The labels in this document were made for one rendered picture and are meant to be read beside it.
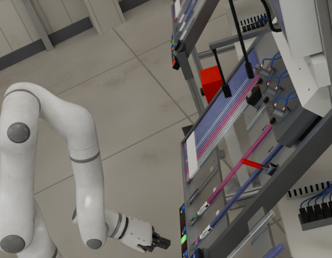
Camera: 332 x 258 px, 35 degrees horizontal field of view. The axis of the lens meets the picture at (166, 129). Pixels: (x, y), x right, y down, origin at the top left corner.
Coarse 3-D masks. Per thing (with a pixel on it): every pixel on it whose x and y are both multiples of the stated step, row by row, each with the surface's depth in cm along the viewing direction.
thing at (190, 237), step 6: (180, 144) 225; (186, 186) 203; (186, 192) 200; (186, 198) 197; (186, 204) 195; (186, 210) 192; (186, 216) 190; (186, 222) 188; (192, 222) 189; (186, 228) 186; (192, 228) 186; (186, 234) 184; (192, 234) 184; (192, 240) 181; (192, 246) 179; (192, 252) 177
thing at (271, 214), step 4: (268, 212) 135; (272, 212) 134; (268, 216) 134; (272, 216) 134; (264, 220) 135; (268, 220) 135; (260, 224) 136; (264, 224) 135; (256, 228) 137; (260, 228) 136; (252, 232) 138; (256, 232) 137; (248, 236) 139; (252, 236) 138; (244, 240) 140; (248, 240) 139; (240, 244) 141; (244, 244) 140; (236, 248) 142; (240, 248) 140; (232, 252) 143; (236, 252) 141; (228, 256) 144; (232, 256) 142
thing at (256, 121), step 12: (264, 36) 197; (264, 48) 192; (276, 48) 184; (264, 60) 188; (252, 108) 182; (264, 108) 174; (252, 120) 178; (264, 120) 170; (252, 132) 175; (252, 144) 171; (264, 144) 164; (276, 144) 158; (264, 156) 161; (276, 156) 155; (288, 156) 149; (264, 180) 156
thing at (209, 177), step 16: (208, 160) 198; (208, 176) 192; (192, 192) 199; (208, 192) 187; (224, 192) 178; (192, 208) 194; (208, 208) 182; (192, 224) 187; (208, 224) 177; (224, 224) 167; (208, 240) 173
